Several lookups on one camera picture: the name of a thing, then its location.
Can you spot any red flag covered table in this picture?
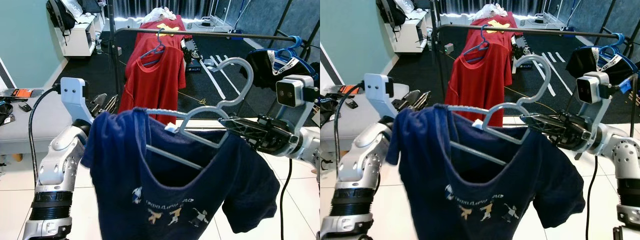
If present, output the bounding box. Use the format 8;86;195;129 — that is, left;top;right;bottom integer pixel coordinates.
134;15;193;51
467;14;523;48

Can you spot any navy blue t-shirt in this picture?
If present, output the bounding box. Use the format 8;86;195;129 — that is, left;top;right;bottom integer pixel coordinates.
80;106;281;240
385;104;586;240

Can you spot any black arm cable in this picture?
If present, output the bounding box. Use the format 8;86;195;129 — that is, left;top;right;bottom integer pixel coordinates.
279;157;296;240
585;77;635;240
334;82;368;166
28;84;63;186

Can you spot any black garment with white label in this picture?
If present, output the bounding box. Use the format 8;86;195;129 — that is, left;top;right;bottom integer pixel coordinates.
246;49;320;93
566;46;640;86

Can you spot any black backpack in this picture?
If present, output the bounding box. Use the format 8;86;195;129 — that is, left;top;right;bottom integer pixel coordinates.
80;0;103;15

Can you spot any red t-shirt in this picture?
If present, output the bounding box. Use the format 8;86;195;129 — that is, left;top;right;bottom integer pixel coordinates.
119;42;187;126
444;39;516;127

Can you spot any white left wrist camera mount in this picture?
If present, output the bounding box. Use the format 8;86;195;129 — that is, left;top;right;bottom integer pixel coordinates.
364;73;396;118
60;77;96;126

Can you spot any blue plastic clothes hanger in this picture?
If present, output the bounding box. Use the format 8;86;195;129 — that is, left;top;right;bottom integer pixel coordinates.
590;32;638;76
462;24;491;63
267;36;316;76
140;27;168;66

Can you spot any black floor carpet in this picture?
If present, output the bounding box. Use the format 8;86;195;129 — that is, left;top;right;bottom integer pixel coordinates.
387;17;640;126
52;20;320;123

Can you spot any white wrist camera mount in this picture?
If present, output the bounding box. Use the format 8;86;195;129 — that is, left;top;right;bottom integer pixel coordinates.
275;75;319;151
364;73;396;118
60;77;96;126
576;71;613;146

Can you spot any mop with blue head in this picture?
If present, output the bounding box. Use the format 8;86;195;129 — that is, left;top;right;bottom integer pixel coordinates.
230;0;253;38

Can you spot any dark window curtain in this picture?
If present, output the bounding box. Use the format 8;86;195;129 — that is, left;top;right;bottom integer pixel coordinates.
107;0;226;18
435;0;556;16

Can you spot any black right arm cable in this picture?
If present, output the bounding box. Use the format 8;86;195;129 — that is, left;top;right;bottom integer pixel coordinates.
585;77;635;240
279;157;296;240

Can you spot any black machine with cables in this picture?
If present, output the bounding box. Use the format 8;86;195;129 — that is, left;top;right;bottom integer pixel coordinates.
181;37;203;63
511;35;532;60

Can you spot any grey upholstered ottoman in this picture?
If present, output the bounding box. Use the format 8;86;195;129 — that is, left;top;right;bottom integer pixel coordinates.
320;85;416;153
0;90;108;156

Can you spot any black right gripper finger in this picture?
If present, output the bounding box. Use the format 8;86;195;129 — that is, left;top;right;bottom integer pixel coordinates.
218;115;266;132
519;112;566;129
231;125;269;151
532;123;569;147

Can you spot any black strap bag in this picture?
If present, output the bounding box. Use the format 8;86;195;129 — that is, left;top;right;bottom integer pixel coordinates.
0;97;16;126

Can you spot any black metal clothes rack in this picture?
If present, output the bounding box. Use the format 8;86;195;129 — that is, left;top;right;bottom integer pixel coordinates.
107;0;320;131
430;0;640;136

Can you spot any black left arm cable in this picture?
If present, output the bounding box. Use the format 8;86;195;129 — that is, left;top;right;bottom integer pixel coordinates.
28;84;63;186
334;82;368;166

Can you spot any orange and black packet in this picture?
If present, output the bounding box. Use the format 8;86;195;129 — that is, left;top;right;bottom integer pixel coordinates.
327;84;366;96
0;88;43;99

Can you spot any white shelf unit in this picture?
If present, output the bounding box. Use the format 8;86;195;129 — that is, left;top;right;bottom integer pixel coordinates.
392;7;433;53
60;10;106;57

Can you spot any grey clothes hanger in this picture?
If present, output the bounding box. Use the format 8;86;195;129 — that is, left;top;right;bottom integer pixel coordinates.
145;57;255;171
447;54;552;166

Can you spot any crumpled white plastic bag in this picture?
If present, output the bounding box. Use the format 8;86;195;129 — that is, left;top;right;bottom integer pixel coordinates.
474;4;507;21
147;6;177;22

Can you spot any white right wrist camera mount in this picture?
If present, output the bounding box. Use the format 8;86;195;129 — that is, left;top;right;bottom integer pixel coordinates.
576;71;613;146
275;75;319;151

